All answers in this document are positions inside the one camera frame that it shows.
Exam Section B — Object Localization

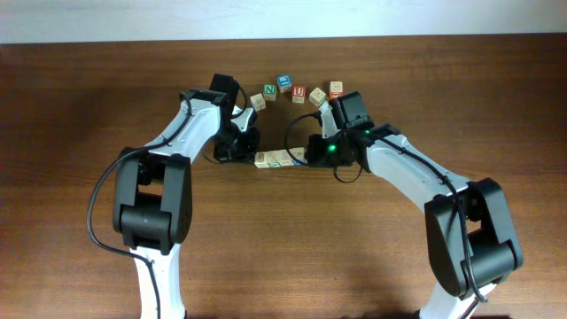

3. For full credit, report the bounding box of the red letter I block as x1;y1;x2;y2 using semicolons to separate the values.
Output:
266;150;282;167

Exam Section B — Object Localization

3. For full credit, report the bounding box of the blue letter D block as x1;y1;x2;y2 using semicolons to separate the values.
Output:
290;147;307;166

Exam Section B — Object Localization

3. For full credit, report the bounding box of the ice cream cone block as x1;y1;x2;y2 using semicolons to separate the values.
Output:
278;150;294;167

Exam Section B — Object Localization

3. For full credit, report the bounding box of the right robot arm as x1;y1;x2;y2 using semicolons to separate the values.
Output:
306;91;524;318

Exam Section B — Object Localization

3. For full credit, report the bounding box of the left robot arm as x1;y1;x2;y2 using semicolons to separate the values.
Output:
113;74;260;318

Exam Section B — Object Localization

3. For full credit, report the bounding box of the block with number one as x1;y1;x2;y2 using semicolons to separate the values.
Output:
250;93;266;113

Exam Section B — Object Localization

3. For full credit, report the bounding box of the plain top green-edged block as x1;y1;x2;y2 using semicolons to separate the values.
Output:
308;88;327;107

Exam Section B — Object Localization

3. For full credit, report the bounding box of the plain top red-sided block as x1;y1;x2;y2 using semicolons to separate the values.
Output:
329;82;344;98

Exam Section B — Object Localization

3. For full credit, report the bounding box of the green letter N block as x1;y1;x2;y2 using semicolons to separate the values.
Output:
263;84;277;101

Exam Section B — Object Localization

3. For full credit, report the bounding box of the red letter U block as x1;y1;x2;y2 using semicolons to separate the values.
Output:
291;85;306;104

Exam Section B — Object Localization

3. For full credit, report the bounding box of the blue topped block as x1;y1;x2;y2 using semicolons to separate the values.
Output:
277;74;292;93

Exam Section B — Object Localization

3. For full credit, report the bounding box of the right black cable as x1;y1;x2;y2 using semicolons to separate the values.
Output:
283;111;488;319

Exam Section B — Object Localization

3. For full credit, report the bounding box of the black cable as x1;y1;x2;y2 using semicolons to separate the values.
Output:
283;111;488;319
86;90;196;319

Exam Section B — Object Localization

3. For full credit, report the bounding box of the left black cable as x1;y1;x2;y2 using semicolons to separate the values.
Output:
86;90;196;319

